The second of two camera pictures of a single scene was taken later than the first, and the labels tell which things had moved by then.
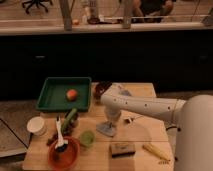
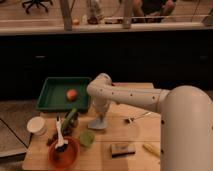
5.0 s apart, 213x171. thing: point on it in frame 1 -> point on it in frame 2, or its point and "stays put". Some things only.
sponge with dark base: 122,149 stays put
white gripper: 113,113 -> 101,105
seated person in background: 153,8 stays put
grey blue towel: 106,127 -> 98,123
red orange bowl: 66,159 stays put
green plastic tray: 53,95 stays put
